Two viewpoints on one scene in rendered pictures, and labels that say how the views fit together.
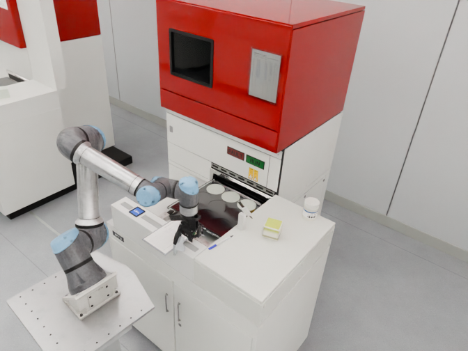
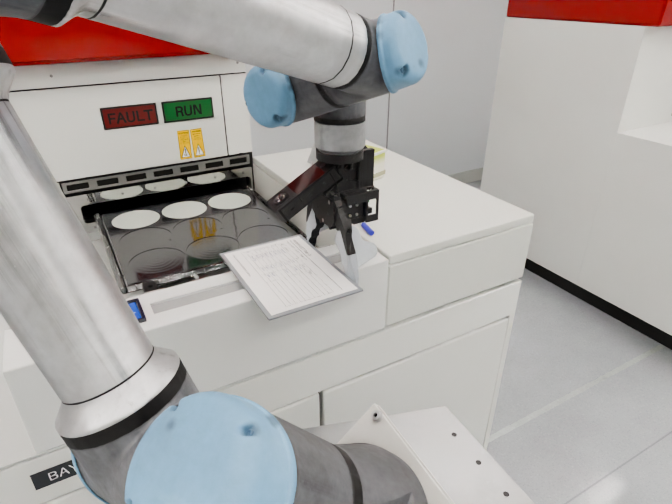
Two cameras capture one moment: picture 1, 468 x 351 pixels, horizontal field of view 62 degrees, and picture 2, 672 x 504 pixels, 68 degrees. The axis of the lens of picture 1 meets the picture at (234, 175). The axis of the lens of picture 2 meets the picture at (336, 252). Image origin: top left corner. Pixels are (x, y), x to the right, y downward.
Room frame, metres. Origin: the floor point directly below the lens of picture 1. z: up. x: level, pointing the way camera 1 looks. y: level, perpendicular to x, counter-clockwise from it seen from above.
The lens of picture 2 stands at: (0.97, 0.84, 1.36)
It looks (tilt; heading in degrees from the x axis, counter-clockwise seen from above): 28 degrees down; 294
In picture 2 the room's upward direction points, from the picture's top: straight up
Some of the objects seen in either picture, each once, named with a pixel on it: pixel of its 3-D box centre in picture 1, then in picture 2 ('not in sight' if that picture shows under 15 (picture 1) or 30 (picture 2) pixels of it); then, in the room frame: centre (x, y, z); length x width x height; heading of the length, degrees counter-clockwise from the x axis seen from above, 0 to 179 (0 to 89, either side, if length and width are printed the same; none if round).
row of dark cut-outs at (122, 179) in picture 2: (241, 178); (163, 172); (1.82, -0.04, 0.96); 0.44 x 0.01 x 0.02; 54
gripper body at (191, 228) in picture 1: (190, 223); (343, 186); (1.26, 0.17, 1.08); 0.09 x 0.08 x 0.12; 54
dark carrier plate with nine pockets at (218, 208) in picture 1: (217, 205); (197, 228); (1.64, 0.07, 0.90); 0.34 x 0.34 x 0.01; 54
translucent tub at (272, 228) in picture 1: (272, 229); (363, 163); (1.36, -0.19, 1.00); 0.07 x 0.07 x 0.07; 72
